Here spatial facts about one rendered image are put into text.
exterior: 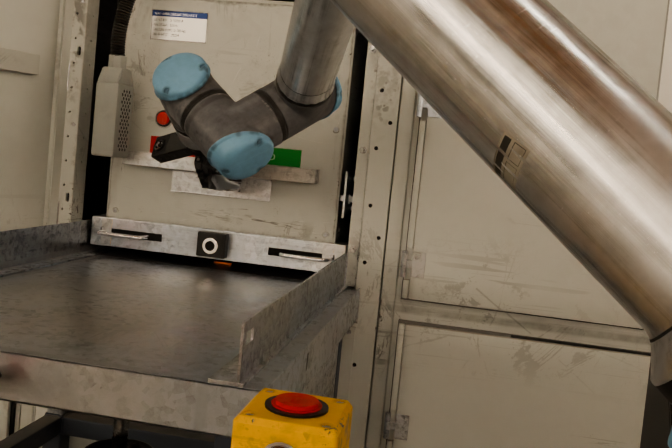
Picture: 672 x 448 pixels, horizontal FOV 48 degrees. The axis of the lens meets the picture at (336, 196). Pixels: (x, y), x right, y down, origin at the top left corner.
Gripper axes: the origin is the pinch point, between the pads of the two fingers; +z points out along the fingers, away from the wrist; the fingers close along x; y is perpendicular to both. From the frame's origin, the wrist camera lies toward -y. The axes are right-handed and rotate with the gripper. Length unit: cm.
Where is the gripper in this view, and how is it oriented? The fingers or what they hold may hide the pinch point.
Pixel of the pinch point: (219, 183)
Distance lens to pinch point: 151.3
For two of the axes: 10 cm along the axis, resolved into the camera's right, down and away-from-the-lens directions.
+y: 9.8, 1.1, -1.6
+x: 1.7, -8.8, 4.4
